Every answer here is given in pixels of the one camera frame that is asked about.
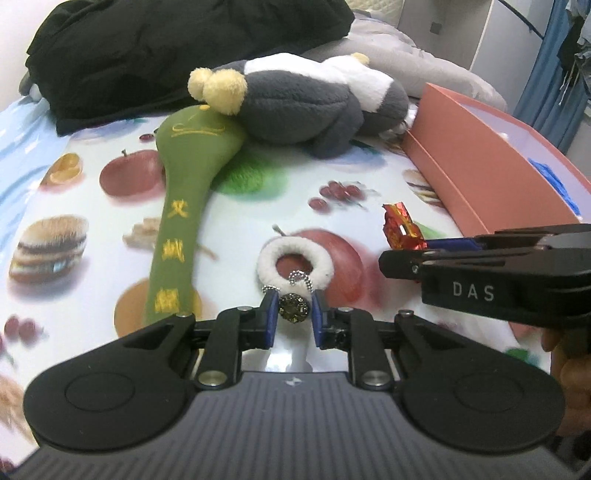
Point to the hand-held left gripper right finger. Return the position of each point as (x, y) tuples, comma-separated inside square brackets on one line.
[(317, 321)]

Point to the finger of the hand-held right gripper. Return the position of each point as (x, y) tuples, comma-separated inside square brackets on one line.
[(452, 244), (406, 265)]

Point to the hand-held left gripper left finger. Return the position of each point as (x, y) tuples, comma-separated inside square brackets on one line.
[(272, 318)]

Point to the red foil candy wrapper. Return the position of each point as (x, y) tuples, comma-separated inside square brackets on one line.
[(401, 226)]

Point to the pink cardboard box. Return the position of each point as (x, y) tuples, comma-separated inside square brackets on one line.
[(461, 161)]

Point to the blue plastic package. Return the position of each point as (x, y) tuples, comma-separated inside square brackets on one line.
[(554, 184)]

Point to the person's right hand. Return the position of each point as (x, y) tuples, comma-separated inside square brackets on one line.
[(575, 392)]

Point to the food print mat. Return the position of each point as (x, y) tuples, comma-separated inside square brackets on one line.
[(258, 198)]

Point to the green plush hammer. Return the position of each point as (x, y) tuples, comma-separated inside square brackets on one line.
[(178, 221)]

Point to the blue curtain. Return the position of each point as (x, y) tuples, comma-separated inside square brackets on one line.
[(545, 92)]

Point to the grey pillow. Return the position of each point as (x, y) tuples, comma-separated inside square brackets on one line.
[(415, 64)]

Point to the grey white plush penguin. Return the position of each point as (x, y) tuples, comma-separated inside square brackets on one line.
[(300, 106)]

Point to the grey wardrobe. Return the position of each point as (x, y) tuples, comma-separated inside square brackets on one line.
[(461, 32)]

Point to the hanging denim jacket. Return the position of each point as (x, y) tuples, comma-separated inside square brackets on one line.
[(577, 41)]

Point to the cream quilted headboard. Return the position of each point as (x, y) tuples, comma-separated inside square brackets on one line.
[(374, 9)]

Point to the black jacket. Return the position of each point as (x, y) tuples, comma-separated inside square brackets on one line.
[(161, 55)]

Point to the light blue bedsheet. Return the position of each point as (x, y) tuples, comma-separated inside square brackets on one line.
[(23, 138)]

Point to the grey cloth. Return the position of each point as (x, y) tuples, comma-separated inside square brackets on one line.
[(30, 85)]

